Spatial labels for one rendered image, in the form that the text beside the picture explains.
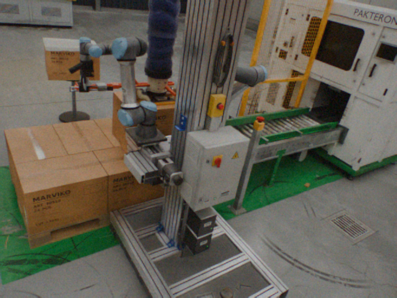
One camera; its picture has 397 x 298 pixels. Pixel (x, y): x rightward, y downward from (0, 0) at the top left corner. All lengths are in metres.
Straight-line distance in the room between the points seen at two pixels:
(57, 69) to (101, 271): 2.55
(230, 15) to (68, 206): 1.85
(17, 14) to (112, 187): 7.56
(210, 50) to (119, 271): 1.78
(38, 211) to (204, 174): 1.36
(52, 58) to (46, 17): 5.70
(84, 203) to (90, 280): 0.59
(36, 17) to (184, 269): 8.42
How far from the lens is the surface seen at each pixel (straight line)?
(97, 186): 2.76
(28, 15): 9.92
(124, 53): 2.02
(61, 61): 4.36
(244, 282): 2.54
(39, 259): 2.89
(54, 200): 2.72
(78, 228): 3.05
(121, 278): 2.71
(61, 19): 10.08
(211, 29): 1.83
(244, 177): 3.16
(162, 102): 2.73
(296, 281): 2.99
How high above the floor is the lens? 2.12
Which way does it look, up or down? 29 degrees down
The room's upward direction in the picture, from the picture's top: 10 degrees clockwise
